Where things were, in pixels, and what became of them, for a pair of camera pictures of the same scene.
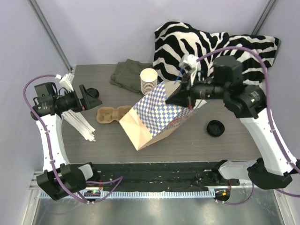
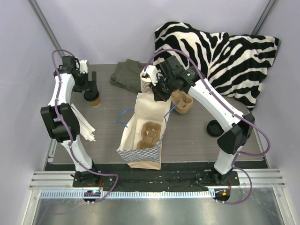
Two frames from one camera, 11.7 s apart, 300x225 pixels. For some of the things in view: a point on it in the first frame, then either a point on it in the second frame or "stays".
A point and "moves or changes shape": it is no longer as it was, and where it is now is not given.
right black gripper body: x=186 y=91 to x=158 y=88
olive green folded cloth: x=127 y=74 stays
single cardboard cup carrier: x=107 y=115 to x=150 y=133
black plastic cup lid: x=93 y=92 stays
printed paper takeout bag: x=152 y=119 moves or changes shape
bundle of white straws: x=80 y=124 stays
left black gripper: x=81 y=99 to x=88 y=85
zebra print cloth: x=173 y=41 stays
